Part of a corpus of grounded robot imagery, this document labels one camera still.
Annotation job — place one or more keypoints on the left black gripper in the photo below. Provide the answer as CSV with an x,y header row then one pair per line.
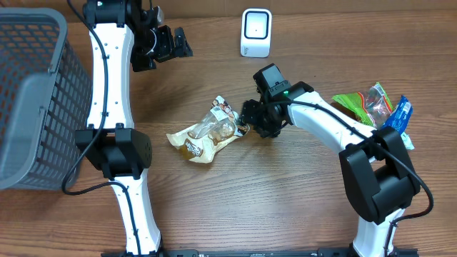
x,y
169,49

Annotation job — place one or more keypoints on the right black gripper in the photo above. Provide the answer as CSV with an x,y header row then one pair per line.
x,y
271,129

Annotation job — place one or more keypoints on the beige brown snack pouch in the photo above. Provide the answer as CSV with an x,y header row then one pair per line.
x,y
217,129

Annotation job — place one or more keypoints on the green candy bag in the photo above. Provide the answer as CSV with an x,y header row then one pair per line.
x,y
371,107

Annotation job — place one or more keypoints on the blue cookie packet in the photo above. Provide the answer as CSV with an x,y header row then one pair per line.
x,y
400,116

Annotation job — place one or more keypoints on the mint green snack packet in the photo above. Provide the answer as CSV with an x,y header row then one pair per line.
x,y
407,141

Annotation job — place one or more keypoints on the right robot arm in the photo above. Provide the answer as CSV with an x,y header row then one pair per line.
x,y
380,181

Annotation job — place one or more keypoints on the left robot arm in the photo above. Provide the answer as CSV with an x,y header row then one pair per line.
x,y
125,38

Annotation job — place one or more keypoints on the white barcode scanner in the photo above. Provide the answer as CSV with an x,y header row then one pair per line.
x,y
256,33

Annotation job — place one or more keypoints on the grey plastic mesh basket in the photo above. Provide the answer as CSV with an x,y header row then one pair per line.
x,y
45,97

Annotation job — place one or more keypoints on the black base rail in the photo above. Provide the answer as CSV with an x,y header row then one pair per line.
x,y
322,252

